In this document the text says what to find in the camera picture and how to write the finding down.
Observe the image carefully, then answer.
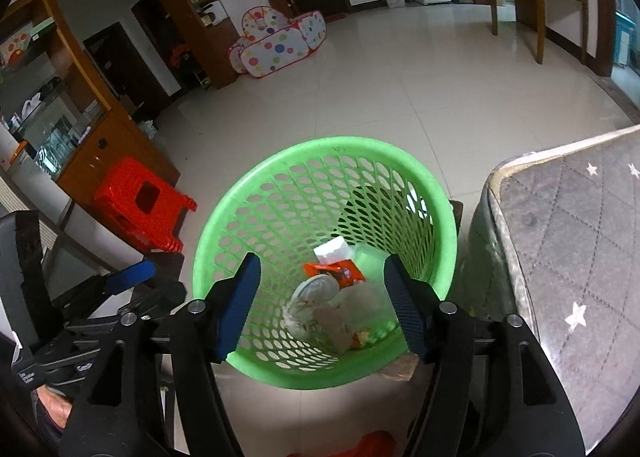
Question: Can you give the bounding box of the large clear plastic bowl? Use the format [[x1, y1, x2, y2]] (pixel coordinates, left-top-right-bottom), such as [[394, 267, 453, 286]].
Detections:
[[330, 282, 397, 333]]

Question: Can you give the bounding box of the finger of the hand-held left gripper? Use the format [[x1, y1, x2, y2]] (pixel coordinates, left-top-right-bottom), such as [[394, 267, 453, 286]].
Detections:
[[50, 261, 187, 319]]

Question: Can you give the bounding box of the polka-dot play tent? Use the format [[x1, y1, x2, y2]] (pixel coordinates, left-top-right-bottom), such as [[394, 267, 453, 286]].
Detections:
[[227, 7, 328, 80]]

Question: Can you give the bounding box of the red plastic stool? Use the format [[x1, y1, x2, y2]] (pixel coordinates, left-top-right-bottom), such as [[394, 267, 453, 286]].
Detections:
[[93, 157, 198, 254]]

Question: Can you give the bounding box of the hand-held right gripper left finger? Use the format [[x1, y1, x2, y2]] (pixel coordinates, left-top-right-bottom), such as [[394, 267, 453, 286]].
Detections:
[[59, 252, 262, 457]]

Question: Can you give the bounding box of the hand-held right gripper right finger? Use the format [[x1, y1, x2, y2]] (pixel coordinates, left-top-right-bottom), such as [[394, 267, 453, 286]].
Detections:
[[382, 253, 586, 457]]

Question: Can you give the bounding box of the green plastic mesh basket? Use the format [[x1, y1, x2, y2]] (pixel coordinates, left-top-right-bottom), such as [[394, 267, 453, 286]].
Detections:
[[192, 136, 458, 390]]

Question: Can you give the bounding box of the person's left hand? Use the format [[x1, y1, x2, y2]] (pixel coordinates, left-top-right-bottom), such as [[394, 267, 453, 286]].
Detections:
[[36, 383, 77, 432]]

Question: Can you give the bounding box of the orange snack wrapper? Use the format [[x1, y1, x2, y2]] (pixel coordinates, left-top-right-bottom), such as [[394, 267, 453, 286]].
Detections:
[[302, 259, 367, 289]]

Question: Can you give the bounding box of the wooden display cabinet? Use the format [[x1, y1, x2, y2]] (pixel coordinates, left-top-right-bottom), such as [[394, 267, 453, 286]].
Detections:
[[0, 0, 242, 198]]

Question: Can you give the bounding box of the brown paper scrap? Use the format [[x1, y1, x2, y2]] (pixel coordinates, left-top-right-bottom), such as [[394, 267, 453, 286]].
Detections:
[[317, 307, 357, 354]]

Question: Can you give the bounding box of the white tissue packet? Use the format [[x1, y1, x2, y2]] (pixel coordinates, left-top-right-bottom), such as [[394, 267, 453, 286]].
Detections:
[[314, 236, 354, 265]]

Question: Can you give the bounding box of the colourful snack wrapper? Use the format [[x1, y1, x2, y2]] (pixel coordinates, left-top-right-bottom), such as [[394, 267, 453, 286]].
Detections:
[[350, 326, 392, 351]]

